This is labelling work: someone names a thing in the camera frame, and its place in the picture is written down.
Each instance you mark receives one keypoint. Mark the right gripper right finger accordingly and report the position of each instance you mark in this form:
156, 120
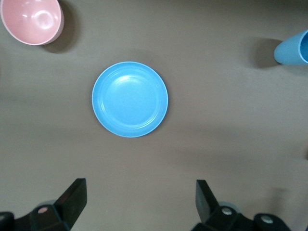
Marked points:
205, 202

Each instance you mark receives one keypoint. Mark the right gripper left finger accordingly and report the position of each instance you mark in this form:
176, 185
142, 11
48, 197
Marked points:
72, 202

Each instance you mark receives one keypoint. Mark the blue shallow plate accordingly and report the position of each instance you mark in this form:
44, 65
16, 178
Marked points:
130, 99

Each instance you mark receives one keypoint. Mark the blue plastic cup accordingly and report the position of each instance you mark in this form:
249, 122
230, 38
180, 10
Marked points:
292, 51

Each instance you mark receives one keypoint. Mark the small pink bowl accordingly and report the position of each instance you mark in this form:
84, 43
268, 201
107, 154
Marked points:
31, 20

